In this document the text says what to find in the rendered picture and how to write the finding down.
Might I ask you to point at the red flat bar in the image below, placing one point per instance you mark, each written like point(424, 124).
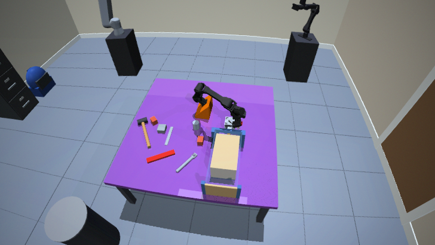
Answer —
point(160, 156)

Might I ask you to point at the hammer with black head and wooden handle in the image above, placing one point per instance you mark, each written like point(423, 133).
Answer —
point(143, 121)

